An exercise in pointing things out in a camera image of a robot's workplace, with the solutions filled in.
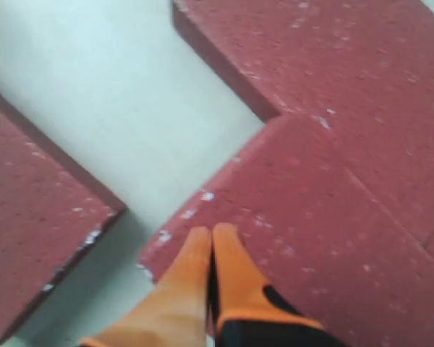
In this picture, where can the red brick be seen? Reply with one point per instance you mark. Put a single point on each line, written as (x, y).
(52, 212)
(362, 71)
(328, 243)

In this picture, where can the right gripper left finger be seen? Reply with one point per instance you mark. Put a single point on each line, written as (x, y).
(175, 313)

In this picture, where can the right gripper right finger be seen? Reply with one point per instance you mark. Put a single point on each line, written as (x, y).
(246, 309)

